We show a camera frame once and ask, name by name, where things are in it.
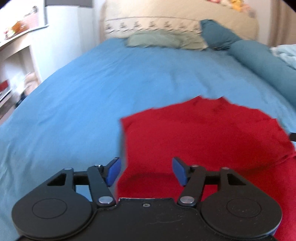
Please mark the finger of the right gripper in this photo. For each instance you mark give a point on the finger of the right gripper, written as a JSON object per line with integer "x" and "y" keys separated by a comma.
{"x": 292, "y": 137}

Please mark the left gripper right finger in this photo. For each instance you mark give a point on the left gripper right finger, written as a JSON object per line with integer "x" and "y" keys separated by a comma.
{"x": 227, "y": 202}

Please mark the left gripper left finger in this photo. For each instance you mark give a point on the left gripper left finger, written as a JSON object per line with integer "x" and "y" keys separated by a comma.
{"x": 62, "y": 205}

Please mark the red knit sweater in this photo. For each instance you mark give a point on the red knit sweater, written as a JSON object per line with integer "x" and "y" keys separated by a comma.
{"x": 212, "y": 133}

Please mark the light blue duvet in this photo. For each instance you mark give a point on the light blue duvet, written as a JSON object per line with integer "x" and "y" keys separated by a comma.
{"x": 286, "y": 53}

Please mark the teal bolster pillow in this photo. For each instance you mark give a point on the teal bolster pillow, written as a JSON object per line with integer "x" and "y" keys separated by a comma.
{"x": 259, "y": 59}

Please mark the blue bed sheet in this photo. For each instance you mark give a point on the blue bed sheet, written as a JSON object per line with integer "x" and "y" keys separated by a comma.
{"x": 72, "y": 118}

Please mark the beige curtain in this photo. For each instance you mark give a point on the beige curtain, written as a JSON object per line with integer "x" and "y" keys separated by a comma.
{"x": 282, "y": 24}

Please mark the dark teal pillow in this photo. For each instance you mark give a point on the dark teal pillow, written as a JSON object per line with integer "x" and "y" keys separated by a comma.
{"x": 216, "y": 36}

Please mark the white shelf unit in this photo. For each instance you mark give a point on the white shelf unit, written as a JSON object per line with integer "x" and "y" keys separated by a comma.
{"x": 19, "y": 65}

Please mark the yellow plush toy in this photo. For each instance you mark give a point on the yellow plush toy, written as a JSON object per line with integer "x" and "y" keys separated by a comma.
{"x": 237, "y": 4}

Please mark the green embroidered pillow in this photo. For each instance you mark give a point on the green embroidered pillow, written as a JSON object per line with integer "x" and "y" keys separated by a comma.
{"x": 148, "y": 31}

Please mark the white wardrobe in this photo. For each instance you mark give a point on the white wardrobe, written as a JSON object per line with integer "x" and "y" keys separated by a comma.
{"x": 73, "y": 30}

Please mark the beige quilted headboard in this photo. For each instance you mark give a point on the beige quilted headboard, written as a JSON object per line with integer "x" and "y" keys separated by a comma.
{"x": 240, "y": 23}

